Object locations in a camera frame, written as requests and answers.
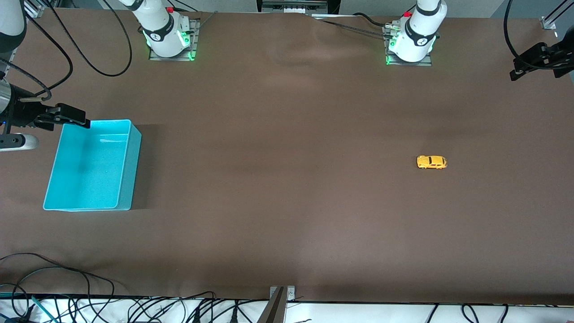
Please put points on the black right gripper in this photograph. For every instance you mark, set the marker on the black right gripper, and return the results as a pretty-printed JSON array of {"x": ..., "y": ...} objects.
[{"x": 22, "y": 112}]

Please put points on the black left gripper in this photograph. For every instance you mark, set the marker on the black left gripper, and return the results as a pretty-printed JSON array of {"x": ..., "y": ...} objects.
[{"x": 562, "y": 50}]

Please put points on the yellow beetle toy car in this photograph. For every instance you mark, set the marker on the yellow beetle toy car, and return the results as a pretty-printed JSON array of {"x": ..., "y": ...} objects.
[{"x": 431, "y": 162}]

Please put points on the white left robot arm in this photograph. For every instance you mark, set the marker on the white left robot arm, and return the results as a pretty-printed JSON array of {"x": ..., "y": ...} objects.
[{"x": 417, "y": 31}]

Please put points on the turquoise plastic bin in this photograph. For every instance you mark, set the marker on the turquoise plastic bin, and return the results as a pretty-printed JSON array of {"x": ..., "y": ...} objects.
[{"x": 89, "y": 175}]

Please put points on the aluminium profile post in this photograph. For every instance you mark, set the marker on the aluminium profile post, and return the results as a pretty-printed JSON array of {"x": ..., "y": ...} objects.
[
  {"x": 36, "y": 6},
  {"x": 548, "y": 22}
]

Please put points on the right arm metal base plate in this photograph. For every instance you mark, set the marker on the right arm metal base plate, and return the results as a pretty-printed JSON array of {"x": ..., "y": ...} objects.
[{"x": 195, "y": 40}]

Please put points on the black metal frame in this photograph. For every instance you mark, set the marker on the black metal frame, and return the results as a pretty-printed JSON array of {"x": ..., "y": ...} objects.
[{"x": 269, "y": 4}]

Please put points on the dark camera pole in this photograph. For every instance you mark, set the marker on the dark camera pole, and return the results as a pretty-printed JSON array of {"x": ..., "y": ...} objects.
[{"x": 273, "y": 312}]

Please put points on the small metal bracket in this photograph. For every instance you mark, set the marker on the small metal bracket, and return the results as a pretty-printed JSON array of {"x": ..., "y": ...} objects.
[{"x": 290, "y": 294}]

